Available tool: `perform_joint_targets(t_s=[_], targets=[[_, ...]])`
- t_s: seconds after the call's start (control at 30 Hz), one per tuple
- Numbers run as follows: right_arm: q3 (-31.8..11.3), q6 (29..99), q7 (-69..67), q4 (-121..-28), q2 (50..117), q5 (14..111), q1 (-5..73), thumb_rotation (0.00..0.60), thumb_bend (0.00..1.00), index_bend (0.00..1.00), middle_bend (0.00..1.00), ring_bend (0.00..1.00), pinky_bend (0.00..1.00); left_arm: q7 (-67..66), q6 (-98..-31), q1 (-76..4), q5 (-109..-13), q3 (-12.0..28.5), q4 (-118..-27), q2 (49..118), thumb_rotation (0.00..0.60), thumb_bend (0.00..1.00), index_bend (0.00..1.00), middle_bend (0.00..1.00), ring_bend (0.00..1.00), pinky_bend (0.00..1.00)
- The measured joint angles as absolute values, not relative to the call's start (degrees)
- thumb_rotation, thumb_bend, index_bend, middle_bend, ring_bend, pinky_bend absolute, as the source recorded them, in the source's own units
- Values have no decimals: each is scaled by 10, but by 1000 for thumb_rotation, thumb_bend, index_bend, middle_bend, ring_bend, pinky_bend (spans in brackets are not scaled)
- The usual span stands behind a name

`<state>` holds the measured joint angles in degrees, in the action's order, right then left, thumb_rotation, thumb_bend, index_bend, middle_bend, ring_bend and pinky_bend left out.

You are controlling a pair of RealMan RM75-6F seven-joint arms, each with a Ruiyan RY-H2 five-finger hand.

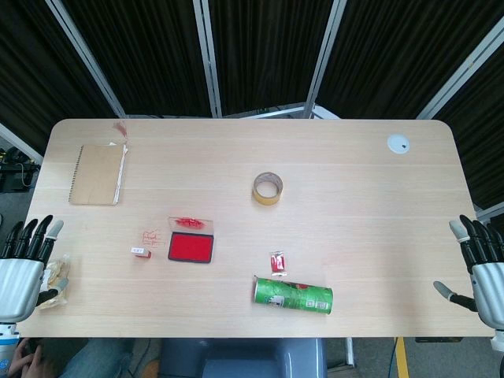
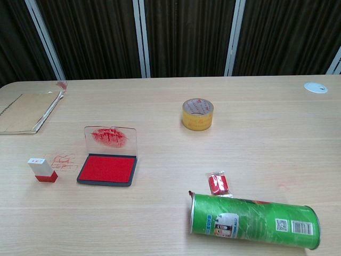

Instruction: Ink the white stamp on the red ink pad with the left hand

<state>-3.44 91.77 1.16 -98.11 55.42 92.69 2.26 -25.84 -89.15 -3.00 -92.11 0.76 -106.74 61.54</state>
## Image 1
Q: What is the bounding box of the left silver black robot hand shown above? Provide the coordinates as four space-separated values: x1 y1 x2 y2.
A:
0 214 69 323

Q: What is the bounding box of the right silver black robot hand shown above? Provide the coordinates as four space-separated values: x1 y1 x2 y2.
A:
432 214 504 328

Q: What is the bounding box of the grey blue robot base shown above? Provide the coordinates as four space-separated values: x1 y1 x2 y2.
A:
159 337 328 378

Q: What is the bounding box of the red ink pad black tray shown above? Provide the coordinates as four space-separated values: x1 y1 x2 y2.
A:
167 232 216 263

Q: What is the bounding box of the clear bag of chips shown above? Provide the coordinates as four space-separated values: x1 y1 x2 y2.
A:
37 254 72 310

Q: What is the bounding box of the dark background equipment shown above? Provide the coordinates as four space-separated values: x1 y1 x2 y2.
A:
0 146 41 194

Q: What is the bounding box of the brown kraft spiral notebook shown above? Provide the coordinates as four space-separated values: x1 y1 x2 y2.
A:
68 143 130 207

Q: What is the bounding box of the white table leg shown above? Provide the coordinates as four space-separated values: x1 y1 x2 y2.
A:
343 337 356 369

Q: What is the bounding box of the green chips can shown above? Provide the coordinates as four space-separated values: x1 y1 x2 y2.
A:
251 276 335 317

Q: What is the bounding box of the red sauce packet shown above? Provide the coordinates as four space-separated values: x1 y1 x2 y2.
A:
269 250 290 277

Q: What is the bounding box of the brown tape roll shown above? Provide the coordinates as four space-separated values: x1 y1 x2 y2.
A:
252 171 285 206

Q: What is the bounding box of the white round cable grommet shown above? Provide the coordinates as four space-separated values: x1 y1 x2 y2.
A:
386 134 411 155

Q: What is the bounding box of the grey partition frame post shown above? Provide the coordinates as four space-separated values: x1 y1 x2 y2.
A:
304 0 348 118
45 0 128 118
192 0 224 119
416 15 504 120

